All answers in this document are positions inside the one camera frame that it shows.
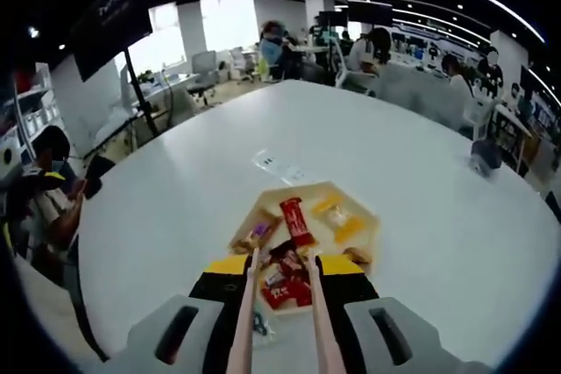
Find pile of assorted food packets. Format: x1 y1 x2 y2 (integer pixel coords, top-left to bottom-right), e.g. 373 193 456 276
231 192 373 310

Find grey table object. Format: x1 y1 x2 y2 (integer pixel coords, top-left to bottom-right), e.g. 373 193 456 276
468 139 503 176

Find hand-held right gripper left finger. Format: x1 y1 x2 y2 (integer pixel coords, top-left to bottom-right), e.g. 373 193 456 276
85 255 258 374

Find black display screen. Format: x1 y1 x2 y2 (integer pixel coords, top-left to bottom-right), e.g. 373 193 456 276
69 0 154 82

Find white storage shelf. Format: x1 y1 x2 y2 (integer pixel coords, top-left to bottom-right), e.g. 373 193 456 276
0 62 60 160

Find white table socket panel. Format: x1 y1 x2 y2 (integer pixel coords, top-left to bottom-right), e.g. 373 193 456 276
252 150 316 185

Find black tripod stand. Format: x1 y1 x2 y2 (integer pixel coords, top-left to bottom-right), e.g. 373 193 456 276
124 47 161 138

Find grey office chair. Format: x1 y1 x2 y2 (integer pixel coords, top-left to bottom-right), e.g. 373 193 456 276
188 50 219 106

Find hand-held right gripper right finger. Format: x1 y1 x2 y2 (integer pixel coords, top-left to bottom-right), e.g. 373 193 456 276
313 253 496 374

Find pink food tongs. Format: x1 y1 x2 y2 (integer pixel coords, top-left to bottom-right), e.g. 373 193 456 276
225 246 347 374

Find cream hexagonal container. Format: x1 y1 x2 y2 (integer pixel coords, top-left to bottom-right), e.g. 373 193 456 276
227 180 381 316

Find white office chair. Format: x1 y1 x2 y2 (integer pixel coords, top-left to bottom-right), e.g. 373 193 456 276
335 36 378 95

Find clear food packet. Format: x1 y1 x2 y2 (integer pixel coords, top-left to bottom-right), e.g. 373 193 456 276
252 310 275 351

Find black flat device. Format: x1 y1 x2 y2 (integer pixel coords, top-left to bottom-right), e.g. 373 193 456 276
82 154 117 200

